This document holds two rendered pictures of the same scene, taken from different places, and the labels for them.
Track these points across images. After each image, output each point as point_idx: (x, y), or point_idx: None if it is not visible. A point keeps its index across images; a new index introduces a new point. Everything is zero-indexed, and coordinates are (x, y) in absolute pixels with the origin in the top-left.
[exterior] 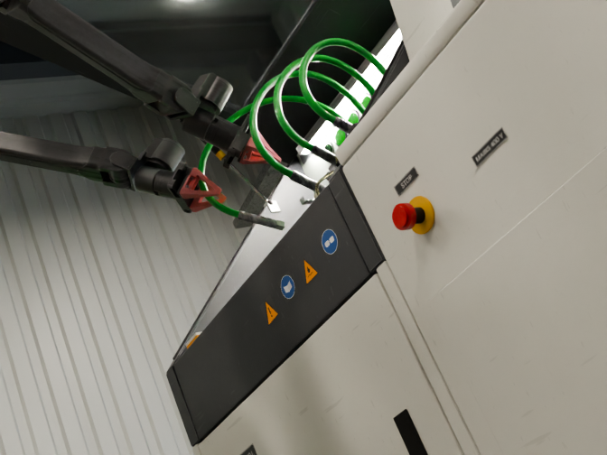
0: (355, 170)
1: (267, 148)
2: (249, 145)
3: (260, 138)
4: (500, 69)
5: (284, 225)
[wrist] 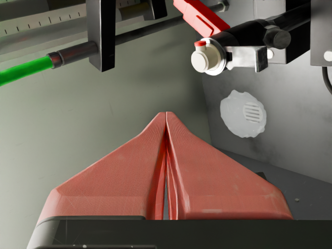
0: None
1: (161, 135)
2: (277, 188)
3: (125, 164)
4: None
5: (259, 172)
